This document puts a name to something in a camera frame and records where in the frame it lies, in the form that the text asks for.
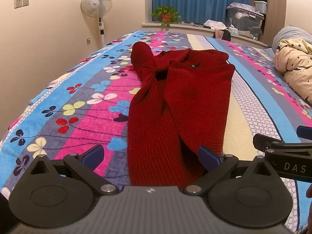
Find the blue curtain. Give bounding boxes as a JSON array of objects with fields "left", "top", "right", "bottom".
[{"left": 152, "top": 0, "right": 253, "bottom": 26}]

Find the potted green plant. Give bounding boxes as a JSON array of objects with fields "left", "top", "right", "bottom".
[{"left": 152, "top": 5, "right": 182, "bottom": 27}]

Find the clear plastic storage box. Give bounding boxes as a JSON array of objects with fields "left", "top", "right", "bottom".
[{"left": 226, "top": 2, "right": 265, "bottom": 39}]

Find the wooden shelf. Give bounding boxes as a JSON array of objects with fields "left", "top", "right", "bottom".
[{"left": 251, "top": 0, "right": 287, "bottom": 42}]

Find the person's right hand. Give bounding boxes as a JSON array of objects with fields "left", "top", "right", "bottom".
[{"left": 306, "top": 184, "right": 312, "bottom": 228}]

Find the white standing fan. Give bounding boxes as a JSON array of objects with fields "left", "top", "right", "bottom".
[{"left": 81, "top": 0, "right": 113, "bottom": 48}]

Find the star print quilt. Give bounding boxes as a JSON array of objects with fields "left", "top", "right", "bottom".
[{"left": 275, "top": 38, "right": 312, "bottom": 99}]

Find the white cloth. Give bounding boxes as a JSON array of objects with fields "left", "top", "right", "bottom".
[{"left": 203, "top": 19, "right": 227, "bottom": 30}]

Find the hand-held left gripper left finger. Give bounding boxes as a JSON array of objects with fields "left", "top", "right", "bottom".
[{"left": 23, "top": 144, "right": 120, "bottom": 197}]

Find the small white storage box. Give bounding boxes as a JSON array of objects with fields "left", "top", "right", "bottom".
[{"left": 255, "top": 1, "right": 268, "bottom": 14}]

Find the floral striped blanket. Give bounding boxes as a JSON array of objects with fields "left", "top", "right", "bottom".
[{"left": 0, "top": 30, "right": 312, "bottom": 234}]

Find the red knitted sweater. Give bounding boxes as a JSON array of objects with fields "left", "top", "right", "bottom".
[{"left": 127, "top": 41, "right": 236, "bottom": 187}]

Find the light blue cloth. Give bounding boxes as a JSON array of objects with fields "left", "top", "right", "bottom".
[{"left": 263, "top": 47, "right": 277, "bottom": 61}]

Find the grey pillow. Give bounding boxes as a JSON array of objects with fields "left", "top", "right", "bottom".
[{"left": 272, "top": 26, "right": 312, "bottom": 51}]

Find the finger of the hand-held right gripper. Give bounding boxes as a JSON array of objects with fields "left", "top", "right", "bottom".
[
  {"left": 253, "top": 134, "right": 312, "bottom": 152},
  {"left": 297, "top": 125, "right": 312, "bottom": 140}
]

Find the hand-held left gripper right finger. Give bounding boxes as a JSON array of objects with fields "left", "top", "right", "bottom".
[{"left": 183, "top": 146, "right": 281, "bottom": 197}]

